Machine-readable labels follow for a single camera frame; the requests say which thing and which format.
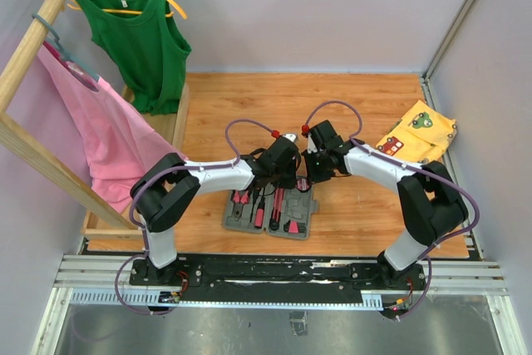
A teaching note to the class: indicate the pink handled pliers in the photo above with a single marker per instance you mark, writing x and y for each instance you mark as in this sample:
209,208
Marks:
239,200

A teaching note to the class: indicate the aluminium frame post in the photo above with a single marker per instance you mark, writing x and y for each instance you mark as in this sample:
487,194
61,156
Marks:
453,31

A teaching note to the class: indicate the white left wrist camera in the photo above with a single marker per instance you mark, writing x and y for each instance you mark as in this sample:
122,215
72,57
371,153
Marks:
293,137

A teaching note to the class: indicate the pink shirt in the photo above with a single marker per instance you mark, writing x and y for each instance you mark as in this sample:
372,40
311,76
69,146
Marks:
119,144

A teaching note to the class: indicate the yellow patterned cloth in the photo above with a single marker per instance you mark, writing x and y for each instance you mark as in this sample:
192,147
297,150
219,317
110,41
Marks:
422,135

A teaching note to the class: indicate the grey plastic tool case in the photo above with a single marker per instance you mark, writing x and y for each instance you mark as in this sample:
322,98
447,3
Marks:
298,206

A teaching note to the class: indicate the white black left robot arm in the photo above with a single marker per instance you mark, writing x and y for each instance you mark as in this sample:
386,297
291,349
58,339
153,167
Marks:
163,194

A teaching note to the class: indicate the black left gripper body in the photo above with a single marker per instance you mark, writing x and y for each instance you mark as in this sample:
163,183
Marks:
285,178

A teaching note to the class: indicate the black electrical tape roll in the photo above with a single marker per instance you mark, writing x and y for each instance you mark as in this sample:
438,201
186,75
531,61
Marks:
303,185

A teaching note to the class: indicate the pink hex key set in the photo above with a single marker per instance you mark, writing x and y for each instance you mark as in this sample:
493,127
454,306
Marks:
294,227

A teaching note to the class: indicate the wooden clothes rack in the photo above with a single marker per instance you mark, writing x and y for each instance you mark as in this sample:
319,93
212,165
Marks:
32,207

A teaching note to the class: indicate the green tank top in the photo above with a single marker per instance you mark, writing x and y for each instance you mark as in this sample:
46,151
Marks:
144,42

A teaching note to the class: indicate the grey clothes hanger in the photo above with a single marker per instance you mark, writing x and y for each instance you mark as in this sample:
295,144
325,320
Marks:
84,74

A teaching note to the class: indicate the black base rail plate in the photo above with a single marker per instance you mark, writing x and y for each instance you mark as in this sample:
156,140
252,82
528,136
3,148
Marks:
273,279

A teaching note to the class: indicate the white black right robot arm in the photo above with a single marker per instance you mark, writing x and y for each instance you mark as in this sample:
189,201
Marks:
431,204

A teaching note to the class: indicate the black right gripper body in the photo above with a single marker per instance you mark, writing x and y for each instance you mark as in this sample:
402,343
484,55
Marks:
317,169

